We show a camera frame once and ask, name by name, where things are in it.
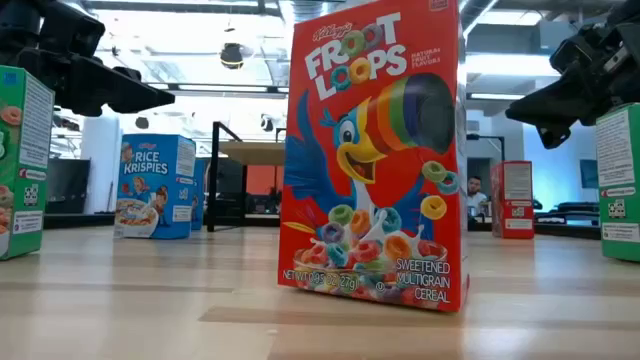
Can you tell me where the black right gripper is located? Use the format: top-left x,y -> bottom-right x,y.
505,0 -> 640,151

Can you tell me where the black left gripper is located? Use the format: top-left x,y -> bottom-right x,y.
0,0 -> 177,118

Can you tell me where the green Apple Jacks cereal box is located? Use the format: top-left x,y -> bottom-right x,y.
594,102 -> 640,264
0,64 -> 56,262

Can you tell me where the red Froot Loops cereal box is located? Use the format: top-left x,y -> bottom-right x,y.
489,159 -> 536,240
277,0 -> 471,314

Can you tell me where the blue Rice Krispies cereal box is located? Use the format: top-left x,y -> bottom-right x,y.
191,157 -> 209,232
113,133 -> 198,240

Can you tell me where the wooden shelf with black legs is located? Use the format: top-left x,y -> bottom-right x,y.
206,120 -> 287,234

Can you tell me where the computer monitor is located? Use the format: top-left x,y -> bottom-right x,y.
579,158 -> 599,190

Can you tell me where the long ceiling light strip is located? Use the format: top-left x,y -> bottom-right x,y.
468,92 -> 525,101
147,82 -> 291,96

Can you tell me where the black bent pole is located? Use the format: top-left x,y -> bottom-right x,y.
467,133 -> 506,162

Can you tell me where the white round column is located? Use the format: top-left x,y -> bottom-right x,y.
81,112 -> 124,215

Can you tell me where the grey ceiling air unit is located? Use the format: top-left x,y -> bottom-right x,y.
467,22 -> 559,55

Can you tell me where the black desk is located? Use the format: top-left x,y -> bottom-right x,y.
533,201 -> 601,225

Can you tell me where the person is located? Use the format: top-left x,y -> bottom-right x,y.
467,175 -> 490,217

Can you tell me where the black dome ceiling fixture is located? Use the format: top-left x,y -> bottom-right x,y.
219,42 -> 245,71

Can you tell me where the black screen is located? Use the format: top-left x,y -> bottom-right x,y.
44,158 -> 92,215
217,158 -> 245,195

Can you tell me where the silver ventilation duct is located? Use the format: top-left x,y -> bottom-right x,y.
462,0 -> 501,36

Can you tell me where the red wall panel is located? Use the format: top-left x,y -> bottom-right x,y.
247,165 -> 286,196

